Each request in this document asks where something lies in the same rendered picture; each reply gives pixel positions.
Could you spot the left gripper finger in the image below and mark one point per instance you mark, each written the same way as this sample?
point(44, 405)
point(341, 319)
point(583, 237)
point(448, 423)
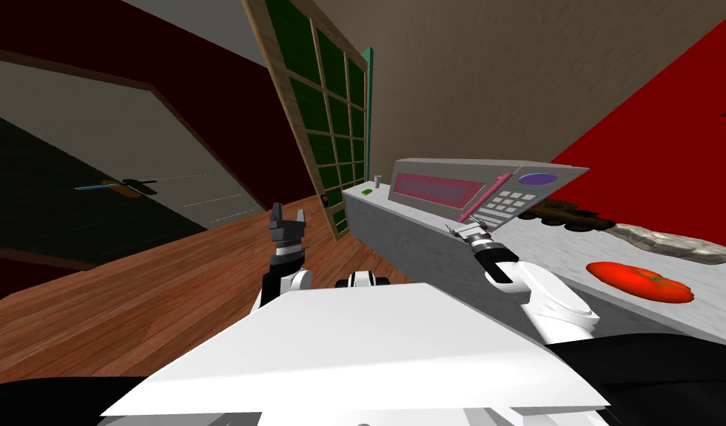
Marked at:
point(300, 218)
point(277, 214)

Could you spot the microwave door with pink window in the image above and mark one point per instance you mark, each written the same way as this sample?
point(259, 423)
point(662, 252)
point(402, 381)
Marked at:
point(436, 190)

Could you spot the dark brown toy train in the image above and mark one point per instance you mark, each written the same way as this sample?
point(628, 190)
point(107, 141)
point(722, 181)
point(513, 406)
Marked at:
point(567, 214)

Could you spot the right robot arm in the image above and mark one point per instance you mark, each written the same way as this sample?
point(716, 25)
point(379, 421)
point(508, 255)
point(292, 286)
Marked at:
point(552, 299)

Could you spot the grey microwave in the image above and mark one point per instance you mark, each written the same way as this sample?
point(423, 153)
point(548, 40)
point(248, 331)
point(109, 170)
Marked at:
point(516, 201)

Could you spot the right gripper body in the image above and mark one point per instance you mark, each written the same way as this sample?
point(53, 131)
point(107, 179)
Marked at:
point(474, 231)

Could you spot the red tomato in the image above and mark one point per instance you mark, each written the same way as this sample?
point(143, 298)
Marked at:
point(638, 281)

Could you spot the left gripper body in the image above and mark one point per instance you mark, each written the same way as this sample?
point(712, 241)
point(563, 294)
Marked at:
point(287, 234)

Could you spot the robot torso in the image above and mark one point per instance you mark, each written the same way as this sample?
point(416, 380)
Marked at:
point(362, 349)

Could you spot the grey-brown bread loaf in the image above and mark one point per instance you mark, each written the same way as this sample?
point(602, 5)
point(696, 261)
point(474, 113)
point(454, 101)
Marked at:
point(670, 241)

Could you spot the teal door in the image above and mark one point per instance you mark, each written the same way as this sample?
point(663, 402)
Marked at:
point(368, 112)

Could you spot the wooden window with green panes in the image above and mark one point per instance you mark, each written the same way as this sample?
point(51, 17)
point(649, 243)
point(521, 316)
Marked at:
point(315, 100)

